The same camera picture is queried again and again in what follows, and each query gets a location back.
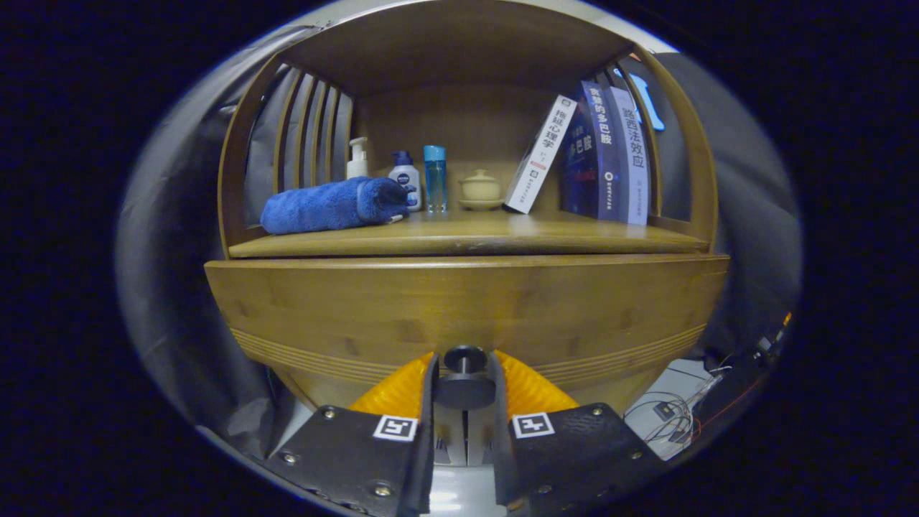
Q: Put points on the black drawer knob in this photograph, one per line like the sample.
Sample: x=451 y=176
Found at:
x=464 y=391

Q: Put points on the cream lidded teacup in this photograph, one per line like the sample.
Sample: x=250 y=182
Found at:
x=479 y=188

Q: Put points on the white book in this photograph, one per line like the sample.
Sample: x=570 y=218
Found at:
x=538 y=158

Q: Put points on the pale grey book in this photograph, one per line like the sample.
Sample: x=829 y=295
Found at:
x=635 y=165

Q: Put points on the white pump bottle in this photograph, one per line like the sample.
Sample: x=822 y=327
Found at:
x=357 y=166

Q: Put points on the blue rolled towel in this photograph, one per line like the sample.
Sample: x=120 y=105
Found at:
x=323 y=207

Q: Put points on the wooden countertop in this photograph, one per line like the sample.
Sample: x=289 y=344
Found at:
x=488 y=230

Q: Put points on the black floor equipment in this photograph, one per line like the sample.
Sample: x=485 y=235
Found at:
x=732 y=388

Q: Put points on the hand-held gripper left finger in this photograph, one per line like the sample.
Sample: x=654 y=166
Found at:
x=373 y=459

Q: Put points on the wooden cabinet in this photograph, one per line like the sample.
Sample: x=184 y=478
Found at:
x=459 y=43

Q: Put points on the clear blue bottle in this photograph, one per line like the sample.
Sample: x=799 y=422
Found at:
x=435 y=183

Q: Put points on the white bottle with blue cap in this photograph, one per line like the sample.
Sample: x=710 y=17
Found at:
x=406 y=176

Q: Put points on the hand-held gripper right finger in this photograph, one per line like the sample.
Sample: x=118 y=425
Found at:
x=560 y=459

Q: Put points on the dark blue book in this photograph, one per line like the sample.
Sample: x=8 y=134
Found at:
x=589 y=165

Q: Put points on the wooden drawer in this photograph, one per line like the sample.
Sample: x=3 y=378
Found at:
x=467 y=301

